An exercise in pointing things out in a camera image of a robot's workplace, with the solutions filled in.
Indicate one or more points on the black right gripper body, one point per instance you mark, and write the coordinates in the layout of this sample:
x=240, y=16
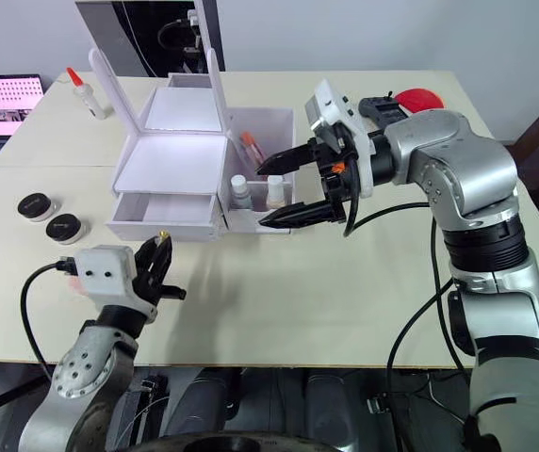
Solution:
x=335, y=186

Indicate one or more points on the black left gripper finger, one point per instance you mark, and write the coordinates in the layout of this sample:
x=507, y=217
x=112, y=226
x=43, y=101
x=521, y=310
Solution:
x=164, y=261
x=146, y=263

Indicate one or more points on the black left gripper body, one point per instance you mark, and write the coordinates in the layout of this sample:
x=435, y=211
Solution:
x=168, y=293

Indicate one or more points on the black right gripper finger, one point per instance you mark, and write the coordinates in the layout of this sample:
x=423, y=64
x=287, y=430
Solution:
x=288, y=159
x=298, y=215

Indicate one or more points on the white drawer with gold knob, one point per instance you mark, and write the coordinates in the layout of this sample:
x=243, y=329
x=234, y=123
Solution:
x=166, y=212

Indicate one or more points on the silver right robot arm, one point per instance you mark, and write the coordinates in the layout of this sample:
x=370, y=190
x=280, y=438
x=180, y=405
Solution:
x=467, y=160

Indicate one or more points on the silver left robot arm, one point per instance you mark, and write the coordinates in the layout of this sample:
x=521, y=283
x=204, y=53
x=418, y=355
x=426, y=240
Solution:
x=86, y=362

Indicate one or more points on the brush set with orange cap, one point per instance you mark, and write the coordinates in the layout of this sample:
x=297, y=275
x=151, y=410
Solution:
x=252, y=150

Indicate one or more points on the white makeup organizer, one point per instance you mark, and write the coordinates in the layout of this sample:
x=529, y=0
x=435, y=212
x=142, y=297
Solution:
x=175, y=160

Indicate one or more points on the beige bottle with white cap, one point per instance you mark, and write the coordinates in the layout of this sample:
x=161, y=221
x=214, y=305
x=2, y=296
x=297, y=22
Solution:
x=274, y=193

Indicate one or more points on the grey bottle with white cap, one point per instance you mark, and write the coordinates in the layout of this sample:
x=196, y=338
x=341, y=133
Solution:
x=241, y=193

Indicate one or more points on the round black lidded compact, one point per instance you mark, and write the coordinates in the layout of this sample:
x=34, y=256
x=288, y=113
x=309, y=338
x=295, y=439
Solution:
x=37, y=206
x=64, y=228

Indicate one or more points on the red round disc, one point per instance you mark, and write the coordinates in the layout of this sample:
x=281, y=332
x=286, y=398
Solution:
x=420, y=99

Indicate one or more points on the white glue bottle red tip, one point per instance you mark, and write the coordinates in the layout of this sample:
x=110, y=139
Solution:
x=88, y=96

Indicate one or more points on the dark equipment rack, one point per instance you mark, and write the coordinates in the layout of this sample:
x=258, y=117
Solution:
x=156, y=33

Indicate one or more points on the open laptop with pink screen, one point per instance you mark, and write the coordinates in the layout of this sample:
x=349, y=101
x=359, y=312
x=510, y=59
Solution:
x=1, y=101

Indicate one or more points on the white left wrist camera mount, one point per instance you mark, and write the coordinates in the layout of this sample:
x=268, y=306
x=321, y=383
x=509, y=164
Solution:
x=104, y=270

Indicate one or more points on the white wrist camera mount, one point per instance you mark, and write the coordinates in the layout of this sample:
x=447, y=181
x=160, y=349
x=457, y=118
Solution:
x=331, y=106
x=104, y=270

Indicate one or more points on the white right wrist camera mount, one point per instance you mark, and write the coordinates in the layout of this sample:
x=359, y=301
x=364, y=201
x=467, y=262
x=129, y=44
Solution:
x=331, y=106

